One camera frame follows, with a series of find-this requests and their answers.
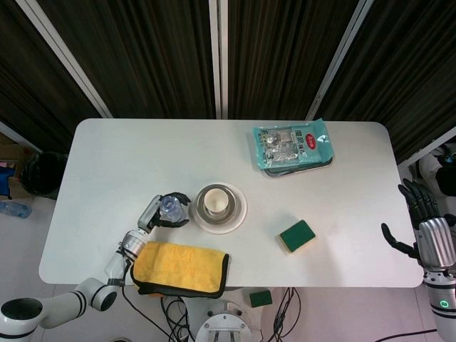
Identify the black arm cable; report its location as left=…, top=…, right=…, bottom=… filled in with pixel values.
left=120, top=284, right=200, bottom=342

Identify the green and yellow sponge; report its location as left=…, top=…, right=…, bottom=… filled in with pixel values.
left=276, top=219, right=317, bottom=255

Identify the white machine with black parts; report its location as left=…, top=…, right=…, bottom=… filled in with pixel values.
left=415, top=142, right=456, bottom=197

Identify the white round plate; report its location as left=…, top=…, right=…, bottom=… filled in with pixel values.
left=192, top=185, right=248, bottom=235

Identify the plastic bottle with blue label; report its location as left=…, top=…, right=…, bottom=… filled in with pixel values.
left=0, top=199, right=33, bottom=219

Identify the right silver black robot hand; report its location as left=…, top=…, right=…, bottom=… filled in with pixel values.
left=380, top=177, right=456, bottom=274

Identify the yellow cloth with black trim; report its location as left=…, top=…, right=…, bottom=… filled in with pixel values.
left=129, top=241, right=231, bottom=299

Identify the small clear plastic bottle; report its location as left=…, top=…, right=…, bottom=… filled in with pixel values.
left=159, top=196, right=188, bottom=222

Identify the teal dishcloth package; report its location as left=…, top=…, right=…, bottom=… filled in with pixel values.
left=252, top=117, right=336, bottom=171

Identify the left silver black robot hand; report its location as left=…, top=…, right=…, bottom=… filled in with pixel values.
left=137, top=192, right=192, bottom=234

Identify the black trash bin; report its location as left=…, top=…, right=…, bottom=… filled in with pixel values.
left=19, top=151, right=68, bottom=197

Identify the stainless steel bowl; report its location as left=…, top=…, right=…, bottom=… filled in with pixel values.
left=195, top=182, right=239, bottom=224

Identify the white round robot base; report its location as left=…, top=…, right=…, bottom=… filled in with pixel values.
left=195, top=299, right=263, bottom=342

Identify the white paper cup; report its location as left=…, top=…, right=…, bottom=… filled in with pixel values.
left=203, top=188, right=229, bottom=217

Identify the small green sponge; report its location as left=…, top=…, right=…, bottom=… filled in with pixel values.
left=249, top=290, right=274, bottom=308

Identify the white partition frame post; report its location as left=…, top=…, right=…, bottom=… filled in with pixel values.
left=304, top=0, right=375, bottom=122
left=16, top=0, right=113, bottom=118
left=208, top=0, right=229, bottom=120

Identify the black floor cable bundle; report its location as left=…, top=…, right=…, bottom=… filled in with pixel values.
left=272, top=286, right=302, bottom=342

